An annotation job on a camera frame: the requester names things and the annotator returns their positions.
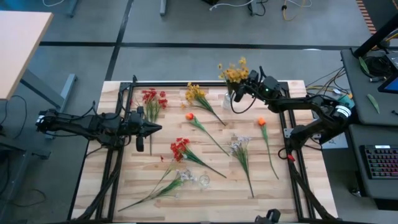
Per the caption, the black aluminium table frame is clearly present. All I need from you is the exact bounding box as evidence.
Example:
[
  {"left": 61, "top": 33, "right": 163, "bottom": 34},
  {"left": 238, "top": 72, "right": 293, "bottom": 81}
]
[{"left": 67, "top": 80, "right": 338, "bottom": 224}]

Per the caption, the grey keyboard desk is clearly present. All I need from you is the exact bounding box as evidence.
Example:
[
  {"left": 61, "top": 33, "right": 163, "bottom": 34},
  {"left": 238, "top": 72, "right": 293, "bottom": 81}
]
[{"left": 348, "top": 123, "right": 398, "bottom": 200}]

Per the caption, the ribbed clear glass vase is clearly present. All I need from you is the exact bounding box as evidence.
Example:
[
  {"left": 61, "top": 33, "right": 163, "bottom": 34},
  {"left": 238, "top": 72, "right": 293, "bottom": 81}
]
[{"left": 222, "top": 91, "right": 233, "bottom": 110}]

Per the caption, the black tablet screen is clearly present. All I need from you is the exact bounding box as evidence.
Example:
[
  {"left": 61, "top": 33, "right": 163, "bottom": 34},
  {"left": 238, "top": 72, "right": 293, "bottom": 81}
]
[{"left": 377, "top": 73, "right": 398, "bottom": 95}]

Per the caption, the yellow artificial flower bunch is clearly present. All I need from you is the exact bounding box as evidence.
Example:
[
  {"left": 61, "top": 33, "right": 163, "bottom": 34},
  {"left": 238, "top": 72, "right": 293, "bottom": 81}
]
[
  {"left": 217, "top": 56, "right": 250, "bottom": 94},
  {"left": 181, "top": 82, "right": 227, "bottom": 127}
]

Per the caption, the light wooden desk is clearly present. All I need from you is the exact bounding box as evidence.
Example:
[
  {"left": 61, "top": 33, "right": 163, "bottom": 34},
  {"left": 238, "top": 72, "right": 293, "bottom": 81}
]
[{"left": 0, "top": 11, "right": 54, "bottom": 101}]

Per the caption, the mixed cable bundle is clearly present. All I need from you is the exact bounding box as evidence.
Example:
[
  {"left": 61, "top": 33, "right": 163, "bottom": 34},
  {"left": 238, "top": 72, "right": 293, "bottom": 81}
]
[{"left": 305, "top": 66, "right": 354, "bottom": 105}]

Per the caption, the yellow cable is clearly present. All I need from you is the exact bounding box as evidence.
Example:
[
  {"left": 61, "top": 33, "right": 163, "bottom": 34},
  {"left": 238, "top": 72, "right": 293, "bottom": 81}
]
[{"left": 281, "top": 0, "right": 307, "bottom": 22}]

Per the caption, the black slanted pole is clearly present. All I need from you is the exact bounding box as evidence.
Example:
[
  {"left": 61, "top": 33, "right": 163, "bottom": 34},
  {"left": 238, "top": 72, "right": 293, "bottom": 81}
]
[{"left": 353, "top": 12, "right": 398, "bottom": 58}]

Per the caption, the coiled black cable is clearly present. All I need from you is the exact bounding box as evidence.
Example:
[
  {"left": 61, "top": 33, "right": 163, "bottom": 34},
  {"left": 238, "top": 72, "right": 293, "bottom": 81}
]
[{"left": 363, "top": 55, "right": 388, "bottom": 78}]

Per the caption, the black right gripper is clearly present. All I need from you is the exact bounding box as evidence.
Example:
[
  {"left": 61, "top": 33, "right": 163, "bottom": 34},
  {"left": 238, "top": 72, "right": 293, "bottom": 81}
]
[{"left": 238, "top": 70, "right": 264, "bottom": 94}]

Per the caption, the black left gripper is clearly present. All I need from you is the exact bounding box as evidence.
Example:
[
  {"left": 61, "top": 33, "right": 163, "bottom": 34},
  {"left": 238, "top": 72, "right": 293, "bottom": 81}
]
[{"left": 126, "top": 106, "right": 163, "bottom": 138}]

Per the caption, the orange artificial tulip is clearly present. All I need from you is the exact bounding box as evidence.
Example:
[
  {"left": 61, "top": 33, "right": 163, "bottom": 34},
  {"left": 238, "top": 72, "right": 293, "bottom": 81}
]
[
  {"left": 257, "top": 116, "right": 280, "bottom": 180},
  {"left": 185, "top": 112, "right": 230, "bottom": 157}
]

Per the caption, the black backlit keyboard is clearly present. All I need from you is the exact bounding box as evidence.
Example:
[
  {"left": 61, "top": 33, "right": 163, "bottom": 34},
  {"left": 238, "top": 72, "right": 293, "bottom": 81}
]
[{"left": 359, "top": 144, "right": 398, "bottom": 180}]

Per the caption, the white artificial flower bunch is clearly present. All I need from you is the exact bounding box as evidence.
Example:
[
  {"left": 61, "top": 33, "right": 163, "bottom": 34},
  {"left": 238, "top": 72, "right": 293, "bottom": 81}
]
[
  {"left": 229, "top": 134, "right": 255, "bottom": 198},
  {"left": 117, "top": 161, "right": 197, "bottom": 213}
]

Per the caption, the loose green leaf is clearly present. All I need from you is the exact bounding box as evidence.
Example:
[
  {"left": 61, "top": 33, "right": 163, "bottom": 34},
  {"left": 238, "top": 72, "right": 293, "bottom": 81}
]
[
  {"left": 358, "top": 56, "right": 371, "bottom": 75},
  {"left": 366, "top": 93, "right": 381, "bottom": 114}
]

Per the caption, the black device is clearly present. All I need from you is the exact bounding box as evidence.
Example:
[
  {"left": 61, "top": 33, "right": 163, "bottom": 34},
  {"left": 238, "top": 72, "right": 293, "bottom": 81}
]
[{"left": 254, "top": 208, "right": 282, "bottom": 224}]

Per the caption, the grey side table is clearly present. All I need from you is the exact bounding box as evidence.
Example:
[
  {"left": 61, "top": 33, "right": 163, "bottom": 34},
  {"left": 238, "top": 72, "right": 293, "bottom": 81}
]
[{"left": 340, "top": 48, "right": 398, "bottom": 125}]

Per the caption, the grey desk leg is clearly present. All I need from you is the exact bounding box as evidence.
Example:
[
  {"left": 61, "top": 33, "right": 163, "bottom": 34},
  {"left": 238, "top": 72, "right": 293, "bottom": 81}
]
[{"left": 20, "top": 68, "right": 78, "bottom": 110}]

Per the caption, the red artificial flower bunch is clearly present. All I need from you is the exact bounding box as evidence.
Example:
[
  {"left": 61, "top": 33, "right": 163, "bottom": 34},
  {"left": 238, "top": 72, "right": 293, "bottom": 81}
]
[
  {"left": 170, "top": 137, "right": 228, "bottom": 179},
  {"left": 141, "top": 88, "right": 169, "bottom": 156}
]

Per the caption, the black right arm cable loop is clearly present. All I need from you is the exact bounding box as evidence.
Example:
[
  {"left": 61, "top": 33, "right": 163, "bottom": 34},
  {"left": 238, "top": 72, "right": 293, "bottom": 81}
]
[{"left": 229, "top": 90, "right": 257, "bottom": 114}]

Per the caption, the black floor cable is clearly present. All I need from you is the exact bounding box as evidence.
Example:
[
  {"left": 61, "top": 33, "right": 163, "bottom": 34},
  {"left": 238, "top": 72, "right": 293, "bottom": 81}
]
[
  {"left": 248, "top": 0, "right": 267, "bottom": 17},
  {"left": 0, "top": 95, "right": 28, "bottom": 140}
]

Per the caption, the black mat with orange stripes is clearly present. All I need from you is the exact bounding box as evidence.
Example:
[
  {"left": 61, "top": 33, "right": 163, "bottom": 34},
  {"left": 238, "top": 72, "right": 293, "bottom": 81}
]
[{"left": 356, "top": 0, "right": 398, "bottom": 35}]

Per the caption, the black desk base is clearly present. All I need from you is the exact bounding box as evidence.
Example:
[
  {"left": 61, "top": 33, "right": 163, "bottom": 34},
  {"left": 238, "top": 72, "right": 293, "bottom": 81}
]
[{"left": 0, "top": 124, "right": 52, "bottom": 160}]

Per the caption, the grey base sheet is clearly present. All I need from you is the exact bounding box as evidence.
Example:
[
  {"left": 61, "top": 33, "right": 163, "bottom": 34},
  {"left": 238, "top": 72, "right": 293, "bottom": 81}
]
[{"left": 322, "top": 133, "right": 349, "bottom": 150}]

